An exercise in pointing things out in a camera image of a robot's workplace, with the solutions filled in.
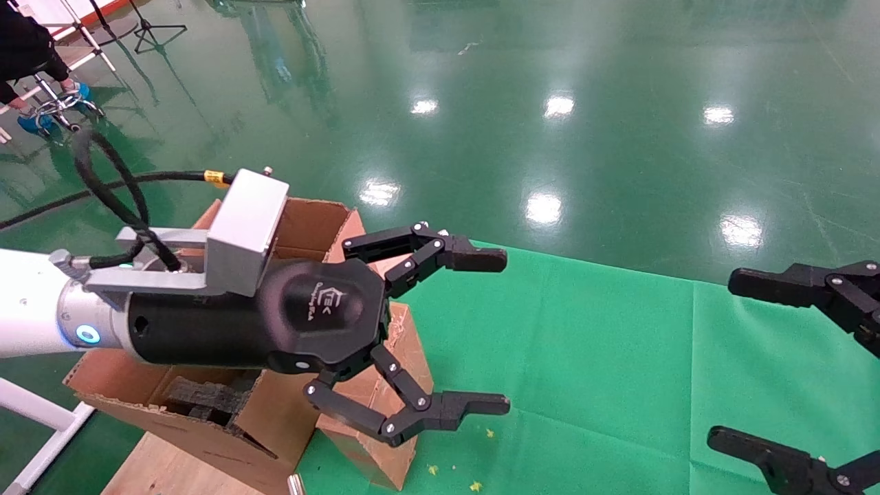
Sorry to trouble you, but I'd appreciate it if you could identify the white metal frame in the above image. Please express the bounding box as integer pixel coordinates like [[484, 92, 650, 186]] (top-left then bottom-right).
[[0, 377, 96, 495]]

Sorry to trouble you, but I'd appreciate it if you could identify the black tripod stand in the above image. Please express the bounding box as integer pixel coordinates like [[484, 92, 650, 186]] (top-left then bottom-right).
[[127, 0, 188, 54]]

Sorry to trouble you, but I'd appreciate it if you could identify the black post stand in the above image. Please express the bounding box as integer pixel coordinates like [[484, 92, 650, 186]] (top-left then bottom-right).
[[88, 0, 140, 43]]

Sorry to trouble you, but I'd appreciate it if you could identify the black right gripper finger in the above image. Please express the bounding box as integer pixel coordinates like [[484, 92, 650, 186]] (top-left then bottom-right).
[[727, 260, 880, 358], [707, 425, 880, 495]]

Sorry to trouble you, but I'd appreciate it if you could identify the white desk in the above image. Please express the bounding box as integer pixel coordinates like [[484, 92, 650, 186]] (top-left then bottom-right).
[[14, 0, 118, 73]]

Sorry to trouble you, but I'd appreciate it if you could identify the large open cardboard carton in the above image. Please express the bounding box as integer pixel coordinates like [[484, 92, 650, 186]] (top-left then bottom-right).
[[63, 198, 386, 495]]

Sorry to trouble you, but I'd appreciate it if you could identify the chrome stool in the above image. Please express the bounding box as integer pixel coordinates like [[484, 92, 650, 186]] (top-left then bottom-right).
[[31, 74, 105, 133]]

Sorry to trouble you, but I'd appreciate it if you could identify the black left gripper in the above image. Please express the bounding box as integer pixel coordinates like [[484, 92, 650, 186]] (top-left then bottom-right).
[[127, 221, 511, 448]]

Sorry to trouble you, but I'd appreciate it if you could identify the thin black camera cable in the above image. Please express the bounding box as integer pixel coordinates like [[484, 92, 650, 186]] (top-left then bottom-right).
[[0, 170, 234, 231]]

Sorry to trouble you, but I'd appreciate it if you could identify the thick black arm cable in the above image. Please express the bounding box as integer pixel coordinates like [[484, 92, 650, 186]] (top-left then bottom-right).
[[72, 129, 183, 272]]

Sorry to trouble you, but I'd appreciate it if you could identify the small brown cardboard box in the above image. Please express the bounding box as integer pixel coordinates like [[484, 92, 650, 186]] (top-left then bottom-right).
[[315, 301, 435, 492]]

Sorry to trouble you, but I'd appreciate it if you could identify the green table cloth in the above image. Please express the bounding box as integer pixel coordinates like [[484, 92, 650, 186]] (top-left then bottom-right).
[[296, 237, 880, 495]]

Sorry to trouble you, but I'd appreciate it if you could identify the person in black clothes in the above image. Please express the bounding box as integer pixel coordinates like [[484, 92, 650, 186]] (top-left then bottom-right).
[[0, 0, 90, 135]]

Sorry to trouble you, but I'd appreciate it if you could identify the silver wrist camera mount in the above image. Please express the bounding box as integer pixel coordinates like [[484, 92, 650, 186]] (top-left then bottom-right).
[[86, 168, 289, 310]]

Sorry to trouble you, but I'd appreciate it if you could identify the black foam insert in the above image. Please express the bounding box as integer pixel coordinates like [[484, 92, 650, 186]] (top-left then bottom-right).
[[162, 375, 259, 427]]

